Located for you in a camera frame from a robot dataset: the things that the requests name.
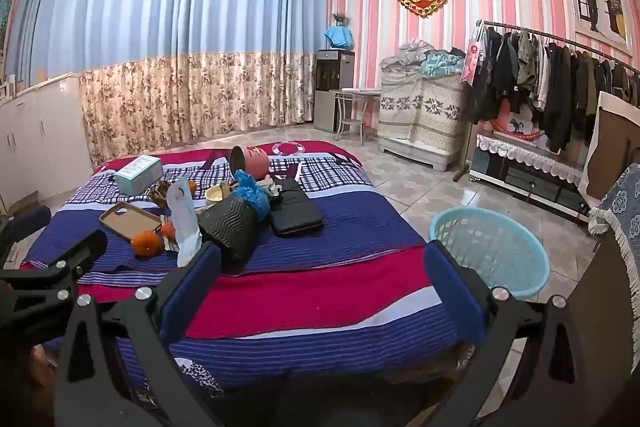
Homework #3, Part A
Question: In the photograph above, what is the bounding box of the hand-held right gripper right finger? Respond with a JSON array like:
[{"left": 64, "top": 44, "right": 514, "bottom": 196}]
[{"left": 422, "top": 239, "right": 596, "bottom": 427}]

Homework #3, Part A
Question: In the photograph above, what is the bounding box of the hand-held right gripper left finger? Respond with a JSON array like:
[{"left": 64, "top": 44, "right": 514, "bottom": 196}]
[{"left": 52, "top": 242, "right": 223, "bottom": 427}]

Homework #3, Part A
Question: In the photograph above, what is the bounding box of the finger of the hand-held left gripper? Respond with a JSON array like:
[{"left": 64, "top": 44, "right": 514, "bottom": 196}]
[
  {"left": 0, "top": 229, "right": 108, "bottom": 323},
  {"left": 0, "top": 206, "right": 52, "bottom": 268}
]

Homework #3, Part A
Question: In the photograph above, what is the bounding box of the light blue plastic basket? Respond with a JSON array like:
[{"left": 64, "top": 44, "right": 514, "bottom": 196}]
[{"left": 430, "top": 207, "right": 550, "bottom": 300}]

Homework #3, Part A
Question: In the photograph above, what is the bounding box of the brown wrapper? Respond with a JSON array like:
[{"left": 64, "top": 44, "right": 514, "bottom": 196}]
[{"left": 150, "top": 181, "right": 172, "bottom": 208}]

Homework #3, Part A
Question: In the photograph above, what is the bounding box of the brown phone case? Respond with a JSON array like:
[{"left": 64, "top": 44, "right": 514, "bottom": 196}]
[{"left": 99, "top": 202, "right": 163, "bottom": 242}]

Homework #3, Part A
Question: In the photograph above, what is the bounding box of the white pouch packet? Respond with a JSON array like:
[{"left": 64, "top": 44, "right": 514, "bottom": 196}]
[{"left": 166, "top": 177, "right": 203, "bottom": 267}]

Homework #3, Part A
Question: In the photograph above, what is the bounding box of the black pleated bag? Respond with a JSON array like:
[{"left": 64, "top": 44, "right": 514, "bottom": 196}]
[{"left": 196, "top": 196, "right": 260, "bottom": 264}]

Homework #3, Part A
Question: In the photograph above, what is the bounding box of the grey box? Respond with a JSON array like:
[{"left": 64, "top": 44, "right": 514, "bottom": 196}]
[{"left": 114, "top": 155, "right": 164, "bottom": 196}]

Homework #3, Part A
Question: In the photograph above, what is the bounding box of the white cabinet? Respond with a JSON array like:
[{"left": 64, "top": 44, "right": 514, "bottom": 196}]
[{"left": 0, "top": 74, "right": 93, "bottom": 212}]

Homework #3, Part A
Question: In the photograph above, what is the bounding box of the blue plastic bag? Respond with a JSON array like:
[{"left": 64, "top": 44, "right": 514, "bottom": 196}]
[{"left": 233, "top": 169, "right": 272, "bottom": 222}]

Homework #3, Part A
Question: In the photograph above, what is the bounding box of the striped blue red blanket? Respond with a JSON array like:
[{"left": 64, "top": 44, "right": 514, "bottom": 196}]
[{"left": 20, "top": 139, "right": 463, "bottom": 390}]

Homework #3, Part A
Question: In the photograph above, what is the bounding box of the beige sock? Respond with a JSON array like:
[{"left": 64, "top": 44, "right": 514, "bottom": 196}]
[{"left": 259, "top": 175, "right": 287, "bottom": 198}]

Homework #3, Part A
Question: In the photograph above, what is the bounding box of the low cabinet with lace cloth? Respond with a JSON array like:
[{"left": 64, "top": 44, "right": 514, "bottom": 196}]
[{"left": 470, "top": 133, "right": 593, "bottom": 222}]

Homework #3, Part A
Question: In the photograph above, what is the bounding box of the pink cup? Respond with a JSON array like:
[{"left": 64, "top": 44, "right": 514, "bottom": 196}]
[{"left": 230, "top": 145, "right": 271, "bottom": 182}]

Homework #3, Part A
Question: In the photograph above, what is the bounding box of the cabinet under patterned cloth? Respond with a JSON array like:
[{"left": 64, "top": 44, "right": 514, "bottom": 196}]
[{"left": 376, "top": 67, "right": 473, "bottom": 172}]

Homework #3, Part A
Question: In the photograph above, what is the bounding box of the blue floral fringed cloth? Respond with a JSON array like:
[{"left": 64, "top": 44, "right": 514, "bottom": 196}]
[{"left": 587, "top": 163, "right": 640, "bottom": 303}]

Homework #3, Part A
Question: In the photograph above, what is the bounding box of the small metal side table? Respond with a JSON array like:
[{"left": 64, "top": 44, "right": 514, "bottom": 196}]
[{"left": 330, "top": 88, "right": 382, "bottom": 142}]

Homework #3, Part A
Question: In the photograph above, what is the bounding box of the brown cardboard board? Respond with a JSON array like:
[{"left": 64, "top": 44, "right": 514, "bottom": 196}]
[{"left": 579, "top": 91, "right": 640, "bottom": 202}]

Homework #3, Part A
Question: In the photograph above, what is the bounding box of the blue and floral curtain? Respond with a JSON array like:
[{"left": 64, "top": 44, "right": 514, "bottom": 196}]
[{"left": 10, "top": 0, "right": 331, "bottom": 164}]

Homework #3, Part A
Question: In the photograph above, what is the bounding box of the row of hanging clothes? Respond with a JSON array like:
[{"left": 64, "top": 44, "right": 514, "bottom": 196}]
[{"left": 470, "top": 27, "right": 640, "bottom": 154}]

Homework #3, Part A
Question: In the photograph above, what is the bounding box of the pink hanging bag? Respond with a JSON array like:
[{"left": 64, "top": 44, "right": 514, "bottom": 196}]
[{"left": 460, "top": 32, "right": 485, "bottom": 86}]

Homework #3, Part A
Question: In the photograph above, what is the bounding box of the grey water dispenser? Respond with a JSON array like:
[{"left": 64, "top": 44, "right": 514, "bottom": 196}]
[{"left": 313, "top": 49, "right": 356, "bottom": 132}]

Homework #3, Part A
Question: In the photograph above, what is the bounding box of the pile of clothes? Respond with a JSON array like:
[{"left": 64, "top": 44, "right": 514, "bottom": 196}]
[{"left": 381, "top": 38, "right": 468, "bottom": 78}]

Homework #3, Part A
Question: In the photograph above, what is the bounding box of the metal clothes rack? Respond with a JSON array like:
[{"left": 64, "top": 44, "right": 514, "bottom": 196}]
[{"left": 452, "top": 21, "right": 640, "bottom": 182}]

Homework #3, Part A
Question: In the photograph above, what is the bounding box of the blue cloth bundle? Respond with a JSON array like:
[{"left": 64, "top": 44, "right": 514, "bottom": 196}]
[{"left": 325, "top": 26, "right": 355, "bottom": 50}]

